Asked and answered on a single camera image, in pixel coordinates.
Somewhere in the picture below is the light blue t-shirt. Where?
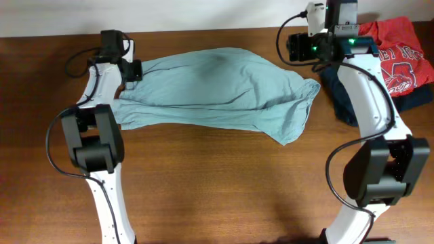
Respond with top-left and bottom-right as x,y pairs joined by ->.
113,47 -> 321,146

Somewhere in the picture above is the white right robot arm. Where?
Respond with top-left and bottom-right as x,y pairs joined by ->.
287,1 -> 430,244

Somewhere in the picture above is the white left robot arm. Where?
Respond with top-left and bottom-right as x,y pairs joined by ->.
60,30 -> 142,243

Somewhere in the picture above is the red printed t-shirt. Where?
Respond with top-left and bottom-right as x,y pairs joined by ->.
359,17 -> 433,97

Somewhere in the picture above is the navy blue folded garment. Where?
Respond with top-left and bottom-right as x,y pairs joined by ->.
320,66 -> 433,127

